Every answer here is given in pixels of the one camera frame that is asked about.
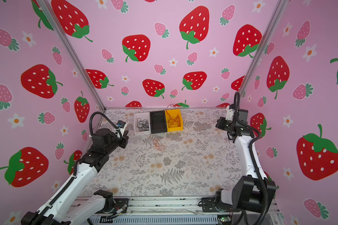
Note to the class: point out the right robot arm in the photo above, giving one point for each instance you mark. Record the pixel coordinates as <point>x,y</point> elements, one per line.
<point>253,192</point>

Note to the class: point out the yellow plastic bin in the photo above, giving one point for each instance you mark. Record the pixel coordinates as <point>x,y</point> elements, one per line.
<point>174,120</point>

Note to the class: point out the aluminium frame rail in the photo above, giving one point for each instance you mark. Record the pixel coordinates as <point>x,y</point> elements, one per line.
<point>170,210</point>

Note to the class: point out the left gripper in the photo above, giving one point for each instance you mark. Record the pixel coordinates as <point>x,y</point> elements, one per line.
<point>124,141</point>

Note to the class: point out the white plastic bin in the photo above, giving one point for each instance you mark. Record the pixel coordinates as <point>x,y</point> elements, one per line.
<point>142,124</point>

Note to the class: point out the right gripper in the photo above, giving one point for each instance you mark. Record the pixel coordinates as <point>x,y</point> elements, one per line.
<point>221,120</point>

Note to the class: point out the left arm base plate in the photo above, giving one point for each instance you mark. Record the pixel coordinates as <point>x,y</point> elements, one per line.
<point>115,205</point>

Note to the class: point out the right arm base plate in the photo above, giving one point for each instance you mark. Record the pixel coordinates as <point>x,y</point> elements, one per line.
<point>209,205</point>

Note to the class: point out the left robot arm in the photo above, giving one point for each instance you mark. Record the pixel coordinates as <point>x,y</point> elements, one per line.
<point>56,211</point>

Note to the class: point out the black plastic bin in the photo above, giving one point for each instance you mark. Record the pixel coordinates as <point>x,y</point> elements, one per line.
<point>158,122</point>

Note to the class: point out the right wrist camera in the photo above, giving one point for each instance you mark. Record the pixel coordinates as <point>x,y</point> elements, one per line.
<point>230,112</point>

